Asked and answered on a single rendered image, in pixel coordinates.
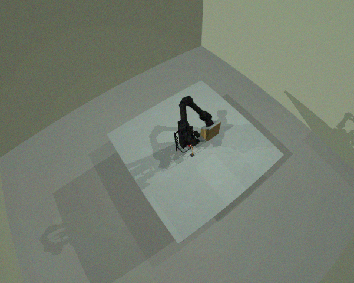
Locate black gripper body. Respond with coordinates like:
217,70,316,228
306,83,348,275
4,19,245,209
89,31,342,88
179,131,200,147

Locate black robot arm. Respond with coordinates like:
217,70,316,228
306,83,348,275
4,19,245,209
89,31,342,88
179,96,214,147

